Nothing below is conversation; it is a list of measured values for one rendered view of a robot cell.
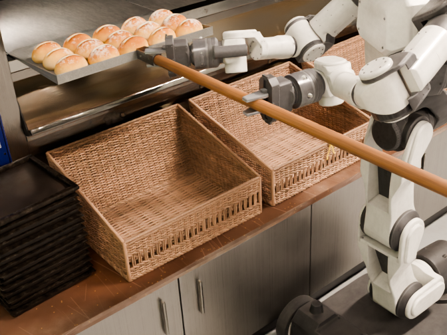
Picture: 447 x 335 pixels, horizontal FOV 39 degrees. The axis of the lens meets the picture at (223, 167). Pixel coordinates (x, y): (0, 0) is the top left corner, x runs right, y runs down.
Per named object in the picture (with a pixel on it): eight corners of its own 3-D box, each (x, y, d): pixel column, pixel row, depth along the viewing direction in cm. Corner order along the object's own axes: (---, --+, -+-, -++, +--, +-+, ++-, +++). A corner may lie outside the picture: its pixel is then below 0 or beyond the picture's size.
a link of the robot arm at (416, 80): (419, 121, 135) (463, 63, 146) (394, 70, 130) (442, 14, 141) (376, 125, 144) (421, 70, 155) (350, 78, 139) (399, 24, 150)
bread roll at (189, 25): (195, 29, 209) (193, 13, 206) (208, 34, 205) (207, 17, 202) (171, 38, 204) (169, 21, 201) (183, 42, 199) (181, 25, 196)
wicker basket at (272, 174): (189, 160, 258) (184, 98, 244) (289, 116, 288) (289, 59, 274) (273, 209, 225) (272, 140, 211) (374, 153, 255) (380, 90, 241)
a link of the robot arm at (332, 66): (313, 92, 168) (334, 102, 155) (309, 59, 165) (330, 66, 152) (336, 87, 169) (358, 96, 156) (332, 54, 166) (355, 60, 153)
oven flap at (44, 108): (27, 136, 209) (6, 76, 204) (377, 12, 303) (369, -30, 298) (31, 136, 205) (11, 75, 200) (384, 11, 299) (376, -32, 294)
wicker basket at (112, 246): (56, 219, 227) (41, 151, 213) (183, 163, 256) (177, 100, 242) (128, 286, 194) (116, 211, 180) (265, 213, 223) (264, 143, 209)
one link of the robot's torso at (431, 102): (422, 115, 208) (428, 65, 199) (457, 128, 199) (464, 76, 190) (366, 145, 194) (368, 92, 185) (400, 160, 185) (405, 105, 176)
